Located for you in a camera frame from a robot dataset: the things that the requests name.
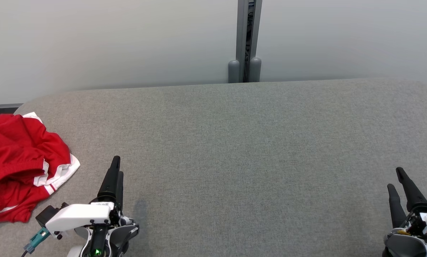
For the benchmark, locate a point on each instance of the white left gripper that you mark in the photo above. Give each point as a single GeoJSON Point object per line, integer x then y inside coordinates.
{"type": "Point", "coordinates": [81, 214]}

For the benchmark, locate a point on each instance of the red basketball jersey white trim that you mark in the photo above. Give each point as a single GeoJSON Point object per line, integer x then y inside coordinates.
{"type": "Point", "coordinates": [13, 200]}

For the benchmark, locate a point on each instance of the red shorts with white band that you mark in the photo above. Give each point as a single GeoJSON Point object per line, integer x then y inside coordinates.
{"type": "Point", "coordinates": [10, 142]}

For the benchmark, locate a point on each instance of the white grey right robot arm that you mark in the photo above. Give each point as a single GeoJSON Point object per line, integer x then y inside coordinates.
{"type": "Point", "coordinates": [406, 246]}

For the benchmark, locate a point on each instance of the grey baseboard strip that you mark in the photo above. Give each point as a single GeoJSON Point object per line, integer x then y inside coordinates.
{"type": "Point", "coordinates": [6, 106]}

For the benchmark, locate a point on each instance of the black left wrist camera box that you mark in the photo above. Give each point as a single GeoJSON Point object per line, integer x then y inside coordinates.
{"type": "Point", "coordinates": [45, 214]}

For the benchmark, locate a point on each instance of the grey cylindrical post foot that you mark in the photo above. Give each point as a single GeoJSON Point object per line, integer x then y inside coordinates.
{"type": "Point", "coordinates": [255, 69]}
{"type": "Point", "coordinates": [234, 71]}

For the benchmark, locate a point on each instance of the grey metal partition post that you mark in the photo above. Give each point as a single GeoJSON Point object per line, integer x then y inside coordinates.
{"type": "Point", "coordinates": [240, 35]}

